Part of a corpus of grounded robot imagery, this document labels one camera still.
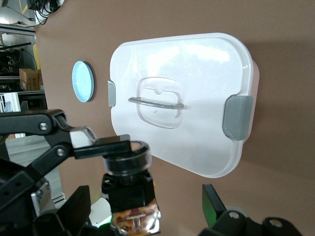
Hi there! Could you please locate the brown cardboard box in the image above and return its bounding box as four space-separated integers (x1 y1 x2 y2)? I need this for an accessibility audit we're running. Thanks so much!
19 68 42 92

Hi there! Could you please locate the light blue round plate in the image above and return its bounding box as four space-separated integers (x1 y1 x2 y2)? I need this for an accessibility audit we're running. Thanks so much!
71 60 96 103

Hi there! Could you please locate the grey metal shelf rack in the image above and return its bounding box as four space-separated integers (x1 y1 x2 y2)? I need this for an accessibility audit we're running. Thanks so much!
0 23 47 114

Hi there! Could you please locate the black floor cable bundle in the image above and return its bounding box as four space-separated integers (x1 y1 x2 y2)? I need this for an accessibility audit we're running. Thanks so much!
26 0 65 26

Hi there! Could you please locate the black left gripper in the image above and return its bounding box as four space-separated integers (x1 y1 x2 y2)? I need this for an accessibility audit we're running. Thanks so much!
0 156 49 223

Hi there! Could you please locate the brown table mat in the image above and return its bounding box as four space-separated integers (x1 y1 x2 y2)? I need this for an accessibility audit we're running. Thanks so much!
33 0 315 236

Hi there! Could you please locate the white lidded storage box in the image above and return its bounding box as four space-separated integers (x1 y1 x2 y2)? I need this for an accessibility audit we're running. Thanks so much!
107 32 261 179

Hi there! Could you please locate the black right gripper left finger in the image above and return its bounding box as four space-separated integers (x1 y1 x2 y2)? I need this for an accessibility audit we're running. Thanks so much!
33 185 92 236

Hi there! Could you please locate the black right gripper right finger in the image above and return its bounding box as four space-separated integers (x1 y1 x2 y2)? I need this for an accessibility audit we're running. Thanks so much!
198 183 247 236

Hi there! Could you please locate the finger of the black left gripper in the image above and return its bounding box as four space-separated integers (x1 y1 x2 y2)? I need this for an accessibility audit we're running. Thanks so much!
0 109 131 197

